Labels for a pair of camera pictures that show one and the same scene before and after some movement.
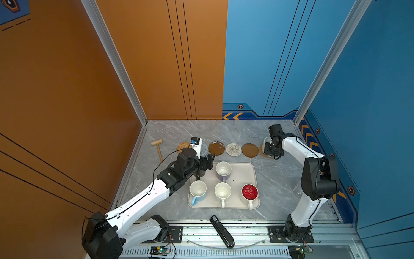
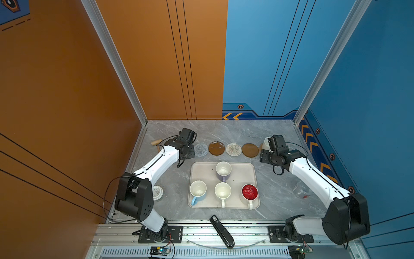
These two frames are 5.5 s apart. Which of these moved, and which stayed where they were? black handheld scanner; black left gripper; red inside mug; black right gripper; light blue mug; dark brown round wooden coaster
Moved: black left gripper; black right gripper
Stayed: red inside mug; light blue mug; dark brown round wooden coaster; black handheld scanner
